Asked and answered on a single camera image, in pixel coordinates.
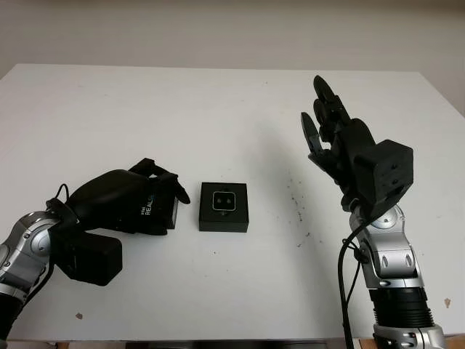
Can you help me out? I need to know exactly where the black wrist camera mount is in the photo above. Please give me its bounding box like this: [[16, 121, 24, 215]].
[[54, 230, 124, 288], [354, 139, 414, 215]]

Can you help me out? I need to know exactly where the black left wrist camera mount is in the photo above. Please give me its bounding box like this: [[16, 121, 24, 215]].
[[54, 230, 124, 288]]

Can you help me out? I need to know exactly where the small silver depth camera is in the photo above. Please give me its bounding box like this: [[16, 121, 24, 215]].
[[211, 190, 238, 212]]

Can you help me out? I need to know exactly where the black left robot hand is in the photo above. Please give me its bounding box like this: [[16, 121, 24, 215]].
[[67, 157, 192, 237]]

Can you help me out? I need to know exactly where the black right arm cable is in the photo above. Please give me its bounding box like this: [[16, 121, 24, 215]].
[[337, 217, 371, 349]]

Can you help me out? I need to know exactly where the black RealSense box lid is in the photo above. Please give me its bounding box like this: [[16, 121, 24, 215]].
[[134, 188, 179, 230]]

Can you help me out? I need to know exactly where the black camera box base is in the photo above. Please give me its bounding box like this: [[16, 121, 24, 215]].
[[198, 181, 250, 234]]

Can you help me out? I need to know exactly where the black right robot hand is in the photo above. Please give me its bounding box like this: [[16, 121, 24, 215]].
[[300, 75, 379, 212]]

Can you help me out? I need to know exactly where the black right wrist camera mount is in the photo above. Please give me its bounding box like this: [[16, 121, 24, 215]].
[[354, 139, 414, 215]]

